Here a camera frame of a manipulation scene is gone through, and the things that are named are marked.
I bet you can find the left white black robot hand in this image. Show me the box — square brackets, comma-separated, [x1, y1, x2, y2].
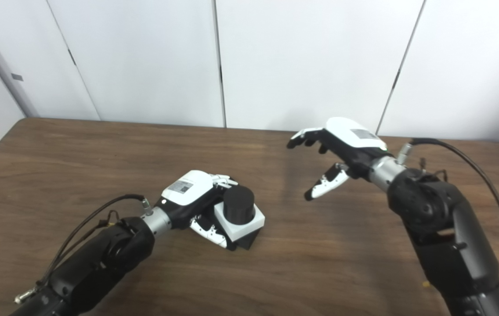
[155, 170, 239, 249]

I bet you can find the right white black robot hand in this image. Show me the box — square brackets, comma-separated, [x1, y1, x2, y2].
[287, 117, 393, 201]

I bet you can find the black peg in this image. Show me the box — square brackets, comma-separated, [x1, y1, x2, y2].
[223, 186, 262, 251]

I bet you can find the white square piece with hole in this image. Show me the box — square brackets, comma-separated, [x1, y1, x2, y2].
[213, 203, 265, 242]

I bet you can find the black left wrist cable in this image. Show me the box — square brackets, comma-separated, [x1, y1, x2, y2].
[14, 194, 153, 304]

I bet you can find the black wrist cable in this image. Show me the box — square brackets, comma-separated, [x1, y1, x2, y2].
[14, 194, 153, 304]
[397, 138, 499, 312]

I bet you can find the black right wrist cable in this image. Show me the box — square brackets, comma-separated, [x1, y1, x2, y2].
[397, 138, 499, 312]

